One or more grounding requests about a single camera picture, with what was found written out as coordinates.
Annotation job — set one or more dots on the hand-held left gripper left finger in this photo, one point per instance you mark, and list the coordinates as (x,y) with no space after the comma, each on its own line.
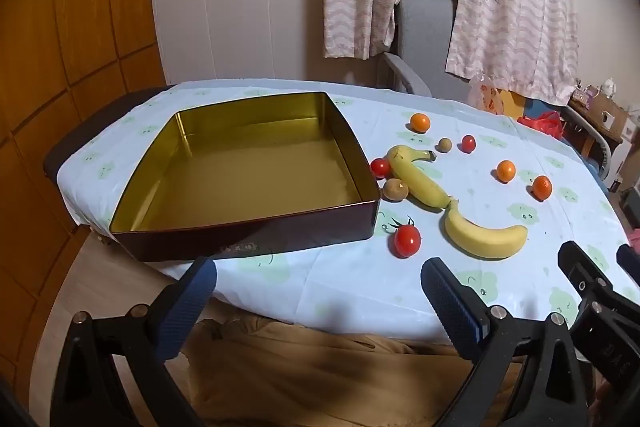
(187,302)

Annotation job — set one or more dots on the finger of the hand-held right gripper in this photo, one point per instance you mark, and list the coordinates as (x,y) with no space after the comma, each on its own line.
(585,277)
(631,264)

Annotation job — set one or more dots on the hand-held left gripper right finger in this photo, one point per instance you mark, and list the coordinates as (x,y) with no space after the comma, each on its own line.
(450,302)

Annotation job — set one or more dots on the red cherry tomato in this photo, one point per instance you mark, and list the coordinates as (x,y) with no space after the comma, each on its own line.
(468,144)
(406,242)
(380,167)

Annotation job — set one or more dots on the small orange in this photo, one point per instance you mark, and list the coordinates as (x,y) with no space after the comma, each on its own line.
(541,187)
(506,170)
(420,122)

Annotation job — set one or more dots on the spotted yellow banana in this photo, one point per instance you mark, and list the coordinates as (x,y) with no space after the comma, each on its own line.
(417,182)

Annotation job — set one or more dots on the large brown longan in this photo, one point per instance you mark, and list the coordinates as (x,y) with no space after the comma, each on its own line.
(395,189)

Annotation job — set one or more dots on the gold tin box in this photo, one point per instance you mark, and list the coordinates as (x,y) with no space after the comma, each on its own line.
(250,167)

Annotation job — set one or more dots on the small brown longan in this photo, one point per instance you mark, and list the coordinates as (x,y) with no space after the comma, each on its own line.
(444,145)

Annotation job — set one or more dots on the white green-print tablecloth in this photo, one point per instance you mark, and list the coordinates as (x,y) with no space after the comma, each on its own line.
(350,287)

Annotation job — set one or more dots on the brown pants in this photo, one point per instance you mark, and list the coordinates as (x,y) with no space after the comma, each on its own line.
(300,372)

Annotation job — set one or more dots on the cluttered shelf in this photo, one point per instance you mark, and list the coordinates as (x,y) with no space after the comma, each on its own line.
(605,112)

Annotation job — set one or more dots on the red plastic bag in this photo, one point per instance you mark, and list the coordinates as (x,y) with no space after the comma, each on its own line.
(542,123)

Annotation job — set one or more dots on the yellow box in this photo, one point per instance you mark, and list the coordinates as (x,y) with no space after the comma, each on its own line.
(512,104)

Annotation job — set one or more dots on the black table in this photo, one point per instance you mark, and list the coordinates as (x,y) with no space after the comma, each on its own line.
(85,127)

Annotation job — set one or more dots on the clear red-print plastic bag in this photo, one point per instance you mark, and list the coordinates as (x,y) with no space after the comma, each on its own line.
(487,97)

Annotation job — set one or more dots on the grey chair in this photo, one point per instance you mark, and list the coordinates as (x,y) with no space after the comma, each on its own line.
(425,42)

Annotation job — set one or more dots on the wooden wardrobe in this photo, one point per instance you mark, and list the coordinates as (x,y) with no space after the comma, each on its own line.
(75,7)

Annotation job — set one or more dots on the grey curved frame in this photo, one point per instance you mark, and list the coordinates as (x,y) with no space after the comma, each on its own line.
(600,142)

